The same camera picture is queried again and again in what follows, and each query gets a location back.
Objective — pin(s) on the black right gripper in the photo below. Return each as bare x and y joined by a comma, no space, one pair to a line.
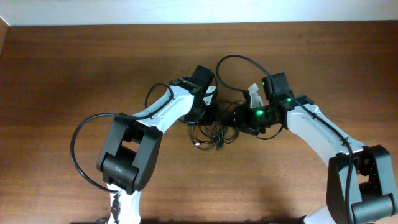
243,118

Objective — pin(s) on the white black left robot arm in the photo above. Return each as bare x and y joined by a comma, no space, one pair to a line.
129,154

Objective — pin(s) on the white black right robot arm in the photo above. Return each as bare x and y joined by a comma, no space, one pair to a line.
361,185

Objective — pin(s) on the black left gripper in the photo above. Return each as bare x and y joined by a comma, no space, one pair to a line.
213,107

